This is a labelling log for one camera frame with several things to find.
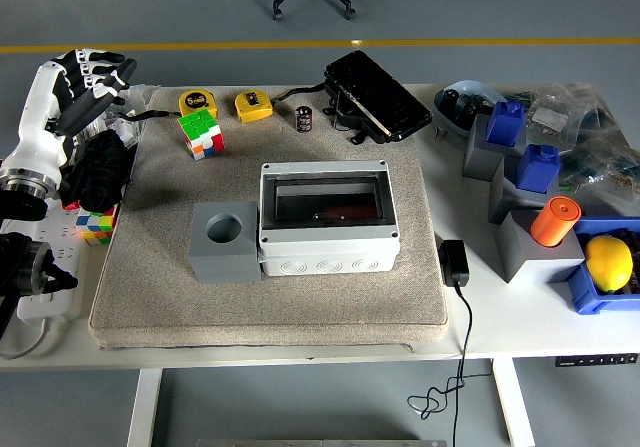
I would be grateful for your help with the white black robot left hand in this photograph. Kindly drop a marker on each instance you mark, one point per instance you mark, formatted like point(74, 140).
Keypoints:
point(37, 137)

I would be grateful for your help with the grey junction box clear lid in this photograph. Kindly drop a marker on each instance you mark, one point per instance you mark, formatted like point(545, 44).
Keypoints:
point(325, 259)

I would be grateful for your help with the orange cylindrical battery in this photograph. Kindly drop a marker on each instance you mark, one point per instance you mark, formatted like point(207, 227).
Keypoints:
point(350, 212)
point(555, 222)

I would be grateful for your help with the black cloth bundle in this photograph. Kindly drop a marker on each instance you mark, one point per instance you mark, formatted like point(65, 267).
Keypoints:
point(100, 177)

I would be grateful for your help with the small colourful puzzle cube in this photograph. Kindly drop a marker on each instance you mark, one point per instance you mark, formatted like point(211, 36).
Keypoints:
point(97, 224)

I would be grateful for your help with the clear bags with small hardware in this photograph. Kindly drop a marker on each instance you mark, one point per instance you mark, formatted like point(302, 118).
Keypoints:
point(140, 97)

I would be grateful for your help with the yellow tape measure round label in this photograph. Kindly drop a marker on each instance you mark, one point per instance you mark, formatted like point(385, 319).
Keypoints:
point(195, 101)

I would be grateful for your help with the large colourful puzzle cube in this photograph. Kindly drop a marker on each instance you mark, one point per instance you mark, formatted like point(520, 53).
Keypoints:
point(200, 132)

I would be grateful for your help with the white power strip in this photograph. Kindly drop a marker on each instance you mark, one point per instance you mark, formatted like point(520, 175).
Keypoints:
point(50, 312)

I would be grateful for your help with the yellow tape measure square label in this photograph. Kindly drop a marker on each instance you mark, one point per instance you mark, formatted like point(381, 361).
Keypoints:
point(252, 104)

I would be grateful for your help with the grey holder block with hole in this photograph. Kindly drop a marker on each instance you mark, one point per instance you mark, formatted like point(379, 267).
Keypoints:
point(225, 262)

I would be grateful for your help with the black cylindrical capacitor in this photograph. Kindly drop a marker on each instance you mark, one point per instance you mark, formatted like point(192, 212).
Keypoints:
point(304, 118)

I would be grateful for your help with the white table leg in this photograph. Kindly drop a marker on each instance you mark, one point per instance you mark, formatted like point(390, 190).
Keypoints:
point(512, 407)
point(145, 407)

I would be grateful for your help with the grey-brown fabric mat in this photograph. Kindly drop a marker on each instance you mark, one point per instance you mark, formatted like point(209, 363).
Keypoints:
point(325, 312)

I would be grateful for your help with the light blue bowl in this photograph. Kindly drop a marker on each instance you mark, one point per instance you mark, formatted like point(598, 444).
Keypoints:
point(450, 119)

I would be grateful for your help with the black power adapter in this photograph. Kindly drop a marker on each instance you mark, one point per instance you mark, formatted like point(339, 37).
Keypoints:
point(454, 262)

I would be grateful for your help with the blue plastic block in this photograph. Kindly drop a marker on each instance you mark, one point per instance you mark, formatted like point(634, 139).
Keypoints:
point(505, 124)
point(537, 167)

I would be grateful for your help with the clear bags of parts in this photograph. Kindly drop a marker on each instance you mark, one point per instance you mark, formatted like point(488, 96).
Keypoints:
point(590, 117)

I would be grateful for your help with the blue plastic bin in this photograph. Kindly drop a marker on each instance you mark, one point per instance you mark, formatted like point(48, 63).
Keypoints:
point(585, 297)

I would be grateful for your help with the yellow lemon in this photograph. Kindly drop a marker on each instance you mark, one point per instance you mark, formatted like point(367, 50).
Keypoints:
point(607, 262)

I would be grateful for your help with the black table control panel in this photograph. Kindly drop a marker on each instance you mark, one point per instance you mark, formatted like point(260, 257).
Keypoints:
point(595, 360)

